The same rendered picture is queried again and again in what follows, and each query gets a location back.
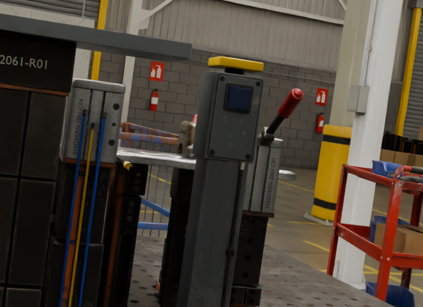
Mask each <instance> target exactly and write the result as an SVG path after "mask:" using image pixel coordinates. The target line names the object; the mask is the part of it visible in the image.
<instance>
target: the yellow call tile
mask: <svg viewBox="0 0 423 307"><path fill-rule="evenodd" d="M208 66H209V67H216V68H221V69H225V72H226V73H230V74H238V75H244V72H262V71H263V67H264V64H263V63H262V62H254V61H250V60H242V59H234V58H230V57H212V58H209V59H208Z"/></svg>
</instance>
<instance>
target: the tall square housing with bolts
mask: <svg viewBox="0 0 423 307"><path fill-rule="evenodd" d="M125 89H126V86H125V85H123V84H115V83H111V82H103V81H94V80H89V79H80V78H72V87H71V92H69V96H67V99H66V105H65V115H64V124H63V130H62V139H61V145H60V153H59V157H60V159H61V161H62V169H61V175H60V184H59V194H58V199H57V209H56V214H55V224H54V229H55V232H50V240H49V245H48V255H47V264H46V270H45V280H44V285H43V300H42V305H41V307H96V305H97V299H98V290H99V280H100V275H101V266H102V260H103V251H104V244H103V242H102V236H103V227H104V218H105V212H106V203H107V197H108V188H109V183H110V174H111V168H114V169H115V168H116V154H117V148H118V139H119V134H120V125H121V115H122V110H123V100H124V94H125Z"/></svg>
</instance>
